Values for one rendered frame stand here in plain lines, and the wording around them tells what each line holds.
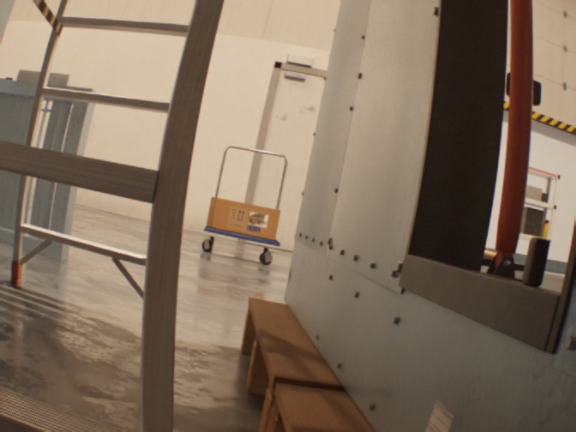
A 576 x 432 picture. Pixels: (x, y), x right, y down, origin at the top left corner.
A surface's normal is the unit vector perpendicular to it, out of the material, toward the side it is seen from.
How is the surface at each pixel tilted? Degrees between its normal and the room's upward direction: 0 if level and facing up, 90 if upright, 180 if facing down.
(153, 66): 90
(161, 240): 66
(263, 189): 90
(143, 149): 90
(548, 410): 90
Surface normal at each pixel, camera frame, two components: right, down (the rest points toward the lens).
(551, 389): -0.98, -0.19
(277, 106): 0.08, 0.00
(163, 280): 0.22, -0.38
